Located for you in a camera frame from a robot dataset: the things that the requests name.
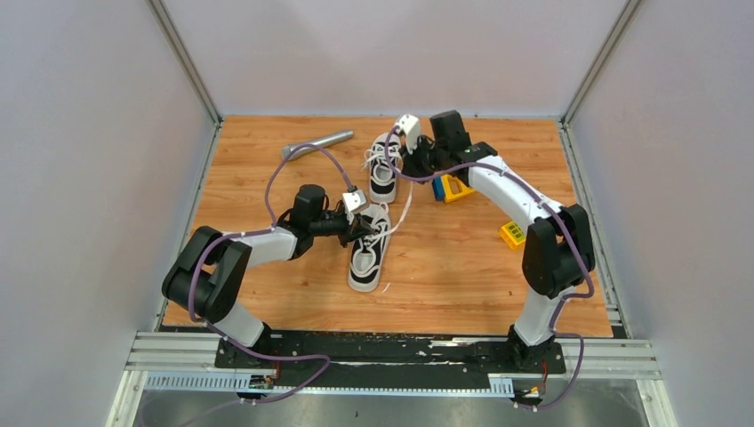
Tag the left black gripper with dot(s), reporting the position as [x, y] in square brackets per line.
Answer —
[354, 229]

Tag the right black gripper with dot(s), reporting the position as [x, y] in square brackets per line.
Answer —
[410, 167]

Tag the black white sneaker with laces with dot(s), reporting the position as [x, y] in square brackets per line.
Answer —
[380, 160]

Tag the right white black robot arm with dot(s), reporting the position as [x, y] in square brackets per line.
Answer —
[558, 255]

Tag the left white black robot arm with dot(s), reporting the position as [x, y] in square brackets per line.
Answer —
[206, 277]

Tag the blue toy block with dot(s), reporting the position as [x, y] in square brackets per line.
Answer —
[438, 189]

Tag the grey metal cylinder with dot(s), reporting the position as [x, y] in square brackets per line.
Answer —
[294, 151]

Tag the yellow green building block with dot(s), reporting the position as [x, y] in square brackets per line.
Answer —
[512, 235]

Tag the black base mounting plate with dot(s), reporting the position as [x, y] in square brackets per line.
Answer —
[396, 362]

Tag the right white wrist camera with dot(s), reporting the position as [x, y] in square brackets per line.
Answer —
[409, 127]

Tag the yellow toy handle piece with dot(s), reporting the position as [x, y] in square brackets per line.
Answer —
[454, 189]

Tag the aluminium frame rail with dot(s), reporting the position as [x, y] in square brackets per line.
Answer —
[184, 361]

